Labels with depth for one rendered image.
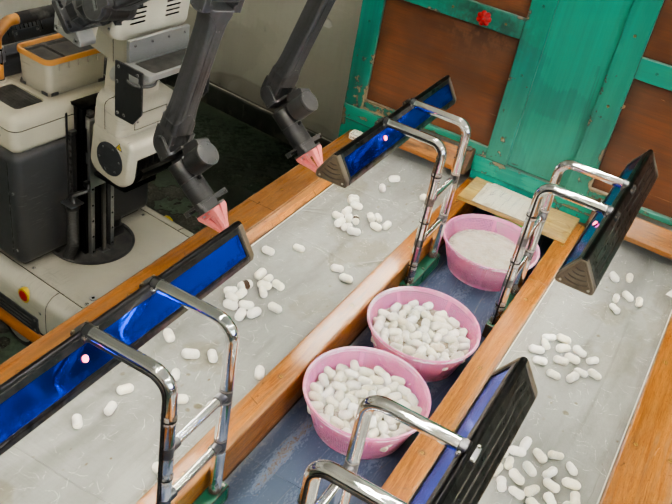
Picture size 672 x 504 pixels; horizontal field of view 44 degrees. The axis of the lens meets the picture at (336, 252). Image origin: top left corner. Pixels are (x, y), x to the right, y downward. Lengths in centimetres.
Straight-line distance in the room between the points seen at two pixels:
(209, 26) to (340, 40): 207
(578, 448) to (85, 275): 161
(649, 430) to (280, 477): 78
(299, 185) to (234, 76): 202
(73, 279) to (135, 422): 114
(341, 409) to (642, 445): 62
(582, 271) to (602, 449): 39
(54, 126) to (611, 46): 157
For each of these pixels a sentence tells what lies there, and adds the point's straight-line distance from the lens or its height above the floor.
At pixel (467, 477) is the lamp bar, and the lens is 117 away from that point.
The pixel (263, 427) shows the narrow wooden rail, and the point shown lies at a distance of 168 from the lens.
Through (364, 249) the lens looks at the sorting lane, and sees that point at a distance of 216.
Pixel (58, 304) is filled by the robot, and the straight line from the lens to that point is 263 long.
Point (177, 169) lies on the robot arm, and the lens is 191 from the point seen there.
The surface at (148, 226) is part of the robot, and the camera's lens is 295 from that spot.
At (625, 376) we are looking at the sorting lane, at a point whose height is 74.
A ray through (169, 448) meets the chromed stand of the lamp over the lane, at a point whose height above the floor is 98.
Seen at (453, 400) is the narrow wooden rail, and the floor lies 76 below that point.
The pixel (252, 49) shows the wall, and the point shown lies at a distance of 416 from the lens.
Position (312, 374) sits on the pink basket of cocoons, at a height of 75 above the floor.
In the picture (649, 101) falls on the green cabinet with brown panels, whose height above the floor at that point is 116.
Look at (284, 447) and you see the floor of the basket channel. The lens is 170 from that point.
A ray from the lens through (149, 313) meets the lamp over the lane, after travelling 135.
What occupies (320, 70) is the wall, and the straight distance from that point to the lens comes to 393.
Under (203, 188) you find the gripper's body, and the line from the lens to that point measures 190.
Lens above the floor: 195
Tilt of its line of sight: 35 degrees down
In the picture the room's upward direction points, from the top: 11 degrees clockwise
